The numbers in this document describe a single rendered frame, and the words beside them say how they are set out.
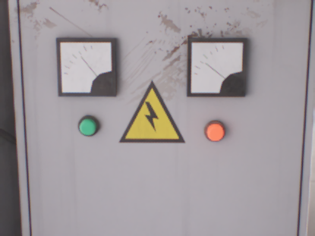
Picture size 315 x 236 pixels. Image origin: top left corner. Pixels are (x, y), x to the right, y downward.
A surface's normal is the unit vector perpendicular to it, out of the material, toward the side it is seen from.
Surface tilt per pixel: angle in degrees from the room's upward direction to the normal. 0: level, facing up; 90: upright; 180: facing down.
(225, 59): 90
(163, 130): 90
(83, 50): 90
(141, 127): 90
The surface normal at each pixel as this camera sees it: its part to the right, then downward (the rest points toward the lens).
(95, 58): -0.01, 0.23
